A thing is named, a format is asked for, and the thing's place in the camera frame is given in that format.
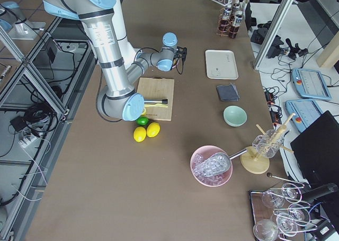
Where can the black monitor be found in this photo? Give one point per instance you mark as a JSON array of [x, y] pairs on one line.
[[316, 150]]

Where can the aluminium frame post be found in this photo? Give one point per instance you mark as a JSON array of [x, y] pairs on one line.
[[270, 36]]

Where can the front tea bottle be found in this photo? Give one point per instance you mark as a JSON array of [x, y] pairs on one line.
[[235, 24]]

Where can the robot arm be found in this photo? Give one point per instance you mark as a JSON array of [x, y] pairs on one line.
[[104, 25]]

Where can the copper wire bottle rack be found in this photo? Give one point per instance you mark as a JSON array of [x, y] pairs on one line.
[[231, 20]]

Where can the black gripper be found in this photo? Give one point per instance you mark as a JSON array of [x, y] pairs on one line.
[[175, 61]]

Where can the blue teach pendant near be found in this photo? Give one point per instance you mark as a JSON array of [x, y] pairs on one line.
[[306, 110]]

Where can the cream rabbit tray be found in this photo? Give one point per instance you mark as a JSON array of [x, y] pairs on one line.
[[221, 64]]

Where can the yellow plastic knife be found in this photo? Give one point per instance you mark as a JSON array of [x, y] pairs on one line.
[[159, 105]]

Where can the upper whole lemon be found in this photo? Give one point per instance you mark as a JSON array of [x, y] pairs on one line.
[[153, 129]]

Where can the grey folded cloth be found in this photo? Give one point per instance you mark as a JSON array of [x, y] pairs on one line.
[[227, 92]]

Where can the wine glass rack tray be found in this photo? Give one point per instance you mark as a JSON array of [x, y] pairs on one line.
[[281, 212]]

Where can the metal ice scoop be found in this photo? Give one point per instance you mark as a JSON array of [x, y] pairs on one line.
[[216, 164]]

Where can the steel muddler black tip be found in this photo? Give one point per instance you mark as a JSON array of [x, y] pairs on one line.
[[150, 101]]

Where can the blue teach pendant far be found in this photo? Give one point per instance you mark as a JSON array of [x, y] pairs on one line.
[[310, 84]]

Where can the green lime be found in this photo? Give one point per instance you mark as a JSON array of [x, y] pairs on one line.
[[142, 121]]

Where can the mint green bowl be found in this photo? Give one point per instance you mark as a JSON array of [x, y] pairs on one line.
[[234, 116]]

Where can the lower whole lemon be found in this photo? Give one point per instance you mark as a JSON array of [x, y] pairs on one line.
[[139, 134]]

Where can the wooden mug tree stand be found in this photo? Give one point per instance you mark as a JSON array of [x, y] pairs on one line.
[[252, 161]]

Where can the blue teach pendant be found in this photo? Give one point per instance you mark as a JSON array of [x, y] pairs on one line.
[[306, 110], [310, 84]]

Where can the bamboo cutting board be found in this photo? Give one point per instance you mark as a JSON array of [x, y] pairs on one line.
[[157, 89]]

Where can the pink ice bowl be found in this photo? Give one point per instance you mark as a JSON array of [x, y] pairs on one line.
[[200, 155]]

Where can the glass mug on stand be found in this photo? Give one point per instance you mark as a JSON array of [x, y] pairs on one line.
[[268, 144]]

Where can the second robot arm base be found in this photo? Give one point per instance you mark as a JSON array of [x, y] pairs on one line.
[[16, 24]]

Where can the whole lemon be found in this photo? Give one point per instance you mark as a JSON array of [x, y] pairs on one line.
[[139, 134], [153, 129]]

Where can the left tea bottle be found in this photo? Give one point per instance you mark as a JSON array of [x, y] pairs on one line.
[[235, 7]]

